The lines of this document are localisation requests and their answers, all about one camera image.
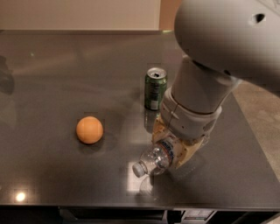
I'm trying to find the device under table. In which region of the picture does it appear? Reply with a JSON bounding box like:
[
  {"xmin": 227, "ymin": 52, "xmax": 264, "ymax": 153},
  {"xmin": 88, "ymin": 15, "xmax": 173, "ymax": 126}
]
[{"xmin": 183, "ymin": 209, "xmax": 215, "ymax": 222}]

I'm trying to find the green soda can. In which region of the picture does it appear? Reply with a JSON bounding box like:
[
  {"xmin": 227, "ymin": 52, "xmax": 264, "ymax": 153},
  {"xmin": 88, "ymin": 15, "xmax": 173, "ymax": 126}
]
[{"xmin": 144, "ymin": 67, "xmax": 167, "ymax": 110}]

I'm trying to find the clear plastic water bottle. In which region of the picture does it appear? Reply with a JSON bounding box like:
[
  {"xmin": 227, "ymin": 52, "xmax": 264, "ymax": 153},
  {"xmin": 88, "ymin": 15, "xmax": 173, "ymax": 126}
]
[{"xmin": 132, "ymin": 137, "xmax": 175, "ymax": 178}]

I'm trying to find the orange ball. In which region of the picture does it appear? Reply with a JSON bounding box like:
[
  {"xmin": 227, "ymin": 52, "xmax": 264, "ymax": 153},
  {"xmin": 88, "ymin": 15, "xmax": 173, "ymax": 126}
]
[{"xmin": 76, "ymin": 116, "xmax": 103, "ymax": 144}]

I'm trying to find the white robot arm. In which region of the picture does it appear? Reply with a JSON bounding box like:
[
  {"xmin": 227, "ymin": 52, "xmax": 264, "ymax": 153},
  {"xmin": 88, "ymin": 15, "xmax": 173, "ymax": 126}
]
[{"xmin": 152, "ymin": 0, "xmax": 280, "ymax": 168}]

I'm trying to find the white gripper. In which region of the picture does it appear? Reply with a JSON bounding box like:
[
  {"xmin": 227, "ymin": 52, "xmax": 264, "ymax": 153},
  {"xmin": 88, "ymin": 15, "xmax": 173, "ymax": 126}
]
[{"xmin": 151, "ymin": 88, "xmax": 222, "ymax": 169}]

